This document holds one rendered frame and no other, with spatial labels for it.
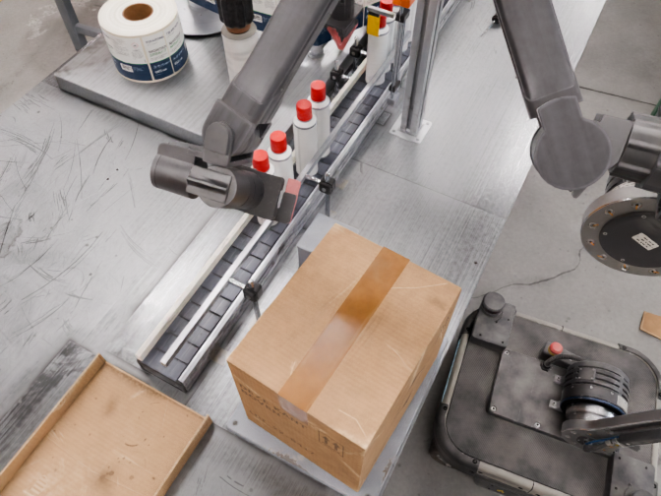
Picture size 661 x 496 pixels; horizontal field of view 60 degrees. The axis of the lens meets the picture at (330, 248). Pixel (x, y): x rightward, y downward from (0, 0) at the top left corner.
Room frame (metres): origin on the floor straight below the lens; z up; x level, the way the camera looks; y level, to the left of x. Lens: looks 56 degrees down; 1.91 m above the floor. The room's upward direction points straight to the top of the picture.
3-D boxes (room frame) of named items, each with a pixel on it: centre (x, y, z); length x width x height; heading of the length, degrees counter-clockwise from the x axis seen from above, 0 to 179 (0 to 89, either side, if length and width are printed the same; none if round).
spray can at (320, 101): (0.99, 0.03, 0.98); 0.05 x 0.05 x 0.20
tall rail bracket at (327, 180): (0.82, 0.03, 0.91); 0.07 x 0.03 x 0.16; 62
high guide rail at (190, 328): (0.88, 0.04, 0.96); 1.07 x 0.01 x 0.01; 152
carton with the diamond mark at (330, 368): (0.40, -0.03, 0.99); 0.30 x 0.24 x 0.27; 147
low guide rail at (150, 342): (0.91, 0.11, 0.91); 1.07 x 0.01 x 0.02; 152
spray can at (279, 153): (0.83, 0.11, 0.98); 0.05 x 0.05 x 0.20
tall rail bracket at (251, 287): (0.56, 0.17, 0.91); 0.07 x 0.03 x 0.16; 62
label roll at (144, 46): (1.34, 0.50, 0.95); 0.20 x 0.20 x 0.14
